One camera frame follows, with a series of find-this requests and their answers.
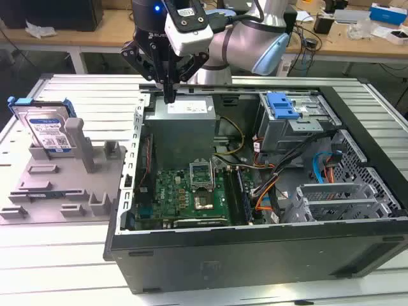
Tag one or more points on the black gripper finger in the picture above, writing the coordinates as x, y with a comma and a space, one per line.
137, 59
191, 68

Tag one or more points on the hard disk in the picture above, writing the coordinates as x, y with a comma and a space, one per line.
48, 127

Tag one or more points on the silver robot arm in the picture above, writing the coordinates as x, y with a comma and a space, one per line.
242, 41

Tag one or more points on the grey disk bay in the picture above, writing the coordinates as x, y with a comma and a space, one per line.
334, 191

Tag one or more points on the wooden desk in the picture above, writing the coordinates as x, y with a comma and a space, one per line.
111, 35

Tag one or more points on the grey power supply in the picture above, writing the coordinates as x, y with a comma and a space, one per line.
181, 134

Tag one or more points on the large black box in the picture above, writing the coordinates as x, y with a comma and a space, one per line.
63, 16

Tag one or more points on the white labelled tag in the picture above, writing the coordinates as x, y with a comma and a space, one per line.
284, 67

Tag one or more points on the black case fan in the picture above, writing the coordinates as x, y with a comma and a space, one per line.
147, 153

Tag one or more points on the blue drive latch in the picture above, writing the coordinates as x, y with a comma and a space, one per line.
280, 106

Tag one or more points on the black speaker box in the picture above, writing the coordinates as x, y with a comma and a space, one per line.
291, 22

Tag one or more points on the metal drive cage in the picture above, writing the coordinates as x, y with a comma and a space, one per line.
287, 134

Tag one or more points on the green motherboard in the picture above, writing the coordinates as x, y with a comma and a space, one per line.
172, 191

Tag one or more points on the black RAM slot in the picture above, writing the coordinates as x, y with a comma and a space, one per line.
230, 194

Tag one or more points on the CPU socket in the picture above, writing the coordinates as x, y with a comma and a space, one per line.
203, 203

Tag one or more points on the small black device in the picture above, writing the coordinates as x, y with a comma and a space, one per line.
323, 24

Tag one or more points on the RAM stick in slot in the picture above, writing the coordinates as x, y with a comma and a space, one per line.
244, 197

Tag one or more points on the grey parts rack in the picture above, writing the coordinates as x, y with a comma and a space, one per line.
63, 178

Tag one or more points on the black graphics card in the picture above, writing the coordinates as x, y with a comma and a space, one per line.
201, 222

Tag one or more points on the RAM stick on rack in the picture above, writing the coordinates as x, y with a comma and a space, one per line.
41, 194

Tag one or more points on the grey flat box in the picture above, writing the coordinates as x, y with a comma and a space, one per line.
350, 15

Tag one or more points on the clear plastic bag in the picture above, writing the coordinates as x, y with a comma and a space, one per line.
360, 28

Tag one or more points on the blue cardboard box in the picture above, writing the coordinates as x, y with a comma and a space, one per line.
389, 14

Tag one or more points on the black PC case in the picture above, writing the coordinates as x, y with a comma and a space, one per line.
255, 264

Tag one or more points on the white open box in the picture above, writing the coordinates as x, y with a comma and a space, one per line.
396, 36

